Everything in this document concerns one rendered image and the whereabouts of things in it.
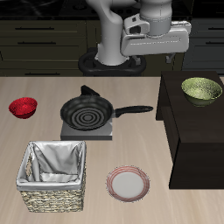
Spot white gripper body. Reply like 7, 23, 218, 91
120, 20, 193, 57

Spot green bowl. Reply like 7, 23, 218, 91
180, 76, 224, 108

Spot red bowl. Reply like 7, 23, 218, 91
8, 96, 39, 120

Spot white lined wicker basket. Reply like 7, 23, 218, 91
15, 140, 88, 214

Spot black frying pan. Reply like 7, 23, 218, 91
59, 94, 154, 131

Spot dark wooden cabinet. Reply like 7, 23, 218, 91
155, 70, 224, 190

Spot dark grey stove plate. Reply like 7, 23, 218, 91
59, 119, 114, 141

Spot dark kitchen cupboards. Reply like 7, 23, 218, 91
0, 0, 224, 78

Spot white plate with red rim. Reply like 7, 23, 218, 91
105, 164, 151, 203

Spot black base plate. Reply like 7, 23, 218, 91
77, 47, 147, 77

